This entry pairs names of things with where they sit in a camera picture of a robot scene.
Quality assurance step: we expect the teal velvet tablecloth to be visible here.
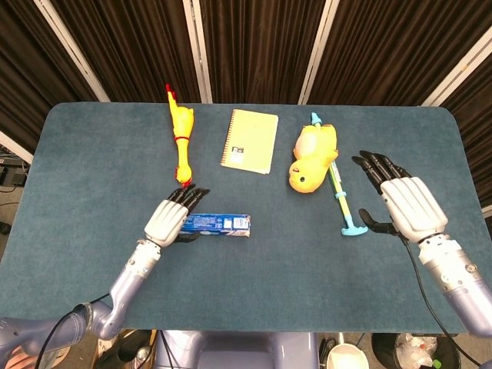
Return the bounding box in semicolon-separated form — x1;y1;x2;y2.
0;101;484;334

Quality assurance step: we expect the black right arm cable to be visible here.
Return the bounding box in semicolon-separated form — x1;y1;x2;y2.
401;236;484;369

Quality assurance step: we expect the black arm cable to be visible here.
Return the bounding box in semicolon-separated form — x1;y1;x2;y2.
36;294;111;369
401;236;484;369

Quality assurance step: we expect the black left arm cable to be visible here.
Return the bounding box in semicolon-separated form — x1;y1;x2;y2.
36;294;111;369

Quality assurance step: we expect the green blue toy water pump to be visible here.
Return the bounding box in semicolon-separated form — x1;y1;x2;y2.
310;112;369;237

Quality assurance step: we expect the dark brown pleated curtain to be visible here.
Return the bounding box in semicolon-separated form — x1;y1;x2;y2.
0;0;492;208

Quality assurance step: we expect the blue cardboard box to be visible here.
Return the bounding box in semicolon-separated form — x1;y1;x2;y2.
179;213;253;238

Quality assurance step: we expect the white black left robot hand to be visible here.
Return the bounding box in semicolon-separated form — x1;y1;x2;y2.
144;183;211;248

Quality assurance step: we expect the yellow rubber chicken toy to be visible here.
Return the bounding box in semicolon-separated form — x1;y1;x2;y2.
165;83;195;188

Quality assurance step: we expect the yellow plush chick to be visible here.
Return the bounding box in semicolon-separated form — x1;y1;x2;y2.
288;123;339;193

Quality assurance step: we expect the yellow spiral notebook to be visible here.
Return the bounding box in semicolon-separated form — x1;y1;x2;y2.
220;108;279;175

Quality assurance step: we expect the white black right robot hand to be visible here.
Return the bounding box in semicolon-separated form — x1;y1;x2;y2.
351;150;450;244

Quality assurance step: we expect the black trash bin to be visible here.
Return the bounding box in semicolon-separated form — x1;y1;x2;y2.
371;332;461;369

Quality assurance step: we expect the lilac grey robot torso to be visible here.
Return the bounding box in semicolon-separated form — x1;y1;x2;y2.
155;330;320;369

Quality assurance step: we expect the black floor equipment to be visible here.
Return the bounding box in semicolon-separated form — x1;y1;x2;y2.
0;144;30;193

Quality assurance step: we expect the white round bowl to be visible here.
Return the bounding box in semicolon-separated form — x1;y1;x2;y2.
329;343;368;369

